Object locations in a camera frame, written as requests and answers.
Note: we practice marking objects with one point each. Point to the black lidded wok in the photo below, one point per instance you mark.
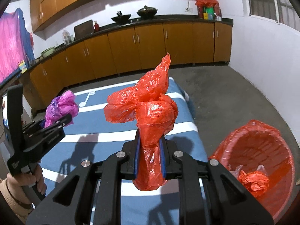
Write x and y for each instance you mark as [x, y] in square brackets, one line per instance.
[147, 12]

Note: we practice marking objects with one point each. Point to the green yellow boxes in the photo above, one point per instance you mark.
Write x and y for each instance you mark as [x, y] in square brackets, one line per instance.
[208, 13]

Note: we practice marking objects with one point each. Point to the purple plastic bag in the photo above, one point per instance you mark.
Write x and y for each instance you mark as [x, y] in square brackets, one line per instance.
[61, 106]

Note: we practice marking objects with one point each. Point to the large red plastic bag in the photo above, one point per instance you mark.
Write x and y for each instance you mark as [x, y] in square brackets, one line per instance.
[257, 182]

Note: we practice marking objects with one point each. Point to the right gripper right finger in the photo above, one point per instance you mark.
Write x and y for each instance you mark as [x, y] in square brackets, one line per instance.
[208, 192]

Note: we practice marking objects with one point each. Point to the beige sleeve forearm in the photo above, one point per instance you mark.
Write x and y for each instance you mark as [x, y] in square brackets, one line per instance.
[21, 210]

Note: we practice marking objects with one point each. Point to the glass jar with bag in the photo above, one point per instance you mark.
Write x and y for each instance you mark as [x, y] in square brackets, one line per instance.
[67, 37]

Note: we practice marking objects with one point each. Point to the black wok with ladle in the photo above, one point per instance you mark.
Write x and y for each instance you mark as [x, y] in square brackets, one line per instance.
[121, 18]

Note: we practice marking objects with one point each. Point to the red mesh trash basket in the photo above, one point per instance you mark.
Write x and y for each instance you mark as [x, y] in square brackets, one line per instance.
[269, 149]

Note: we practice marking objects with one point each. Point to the wall power socket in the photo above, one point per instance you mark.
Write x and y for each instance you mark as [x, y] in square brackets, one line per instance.
[189, 10]

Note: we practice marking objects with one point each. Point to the red bottle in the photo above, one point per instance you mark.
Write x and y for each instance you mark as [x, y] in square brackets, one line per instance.
[96, 26]

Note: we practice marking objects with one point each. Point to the pink blue hanging cloth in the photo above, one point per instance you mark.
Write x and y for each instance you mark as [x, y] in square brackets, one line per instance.
[16, 43]

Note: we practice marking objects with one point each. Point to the barred window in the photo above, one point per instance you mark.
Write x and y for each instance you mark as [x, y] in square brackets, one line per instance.
[280, 11]

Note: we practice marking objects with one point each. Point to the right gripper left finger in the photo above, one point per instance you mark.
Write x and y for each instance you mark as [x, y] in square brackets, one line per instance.
[90, 190]

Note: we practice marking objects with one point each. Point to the person's left hand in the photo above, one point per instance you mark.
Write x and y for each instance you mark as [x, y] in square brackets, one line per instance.
[15, 183]

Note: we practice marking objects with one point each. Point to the small clear plastic bag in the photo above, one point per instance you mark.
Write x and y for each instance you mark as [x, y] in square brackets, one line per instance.
[236, 172]

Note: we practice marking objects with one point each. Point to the red bag on counter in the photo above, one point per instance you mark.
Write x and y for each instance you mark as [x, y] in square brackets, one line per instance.
[206, 3]

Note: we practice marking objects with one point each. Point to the yellow toy on counter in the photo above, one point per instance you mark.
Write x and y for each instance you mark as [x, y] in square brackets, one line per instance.
[23, 67]

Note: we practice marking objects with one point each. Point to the red basket liner bag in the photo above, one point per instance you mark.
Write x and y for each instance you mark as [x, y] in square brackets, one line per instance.
[221, 152]

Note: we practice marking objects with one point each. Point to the small red plastic bag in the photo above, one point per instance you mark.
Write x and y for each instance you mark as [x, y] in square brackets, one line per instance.
[155, 113]

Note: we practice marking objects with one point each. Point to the blue white striped tablecloth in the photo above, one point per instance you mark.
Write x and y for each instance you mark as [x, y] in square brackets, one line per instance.
[91, 137]

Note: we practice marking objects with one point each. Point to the black countertop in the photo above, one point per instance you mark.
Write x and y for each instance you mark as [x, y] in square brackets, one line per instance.
[133, 22]

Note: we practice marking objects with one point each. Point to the lower wooden kitchen cabinets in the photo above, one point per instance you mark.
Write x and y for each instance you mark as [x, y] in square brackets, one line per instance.
[126, 50]

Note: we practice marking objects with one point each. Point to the green basin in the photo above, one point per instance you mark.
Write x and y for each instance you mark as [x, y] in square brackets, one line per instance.
[47, 52]

